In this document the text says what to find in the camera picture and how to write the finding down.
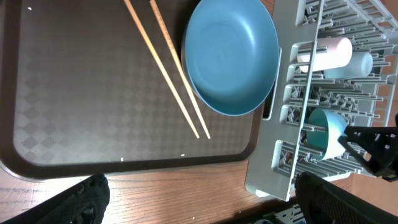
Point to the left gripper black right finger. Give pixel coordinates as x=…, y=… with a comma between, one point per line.
x=322, y=202

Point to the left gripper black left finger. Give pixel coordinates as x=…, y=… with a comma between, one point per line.
x=83, y=203

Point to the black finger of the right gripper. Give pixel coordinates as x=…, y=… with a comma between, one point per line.
x=380, y=143

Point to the light blue bowl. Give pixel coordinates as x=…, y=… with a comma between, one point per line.
x=327, y=141

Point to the light blue cup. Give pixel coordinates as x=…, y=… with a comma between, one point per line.
x=359, y=66

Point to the pink cup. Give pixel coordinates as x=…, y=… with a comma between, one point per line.
x=339, y=53

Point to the dark blue plate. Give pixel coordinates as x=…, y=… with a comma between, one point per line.
x=230, y=54

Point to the wooden chopstick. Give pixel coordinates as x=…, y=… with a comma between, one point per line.
x=160, y=65
x=178, y=64

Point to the grey dishwasher rack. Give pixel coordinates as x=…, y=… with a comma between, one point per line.
x=282, y=151

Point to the brown serving tray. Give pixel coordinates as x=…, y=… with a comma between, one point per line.
x=81, y=95

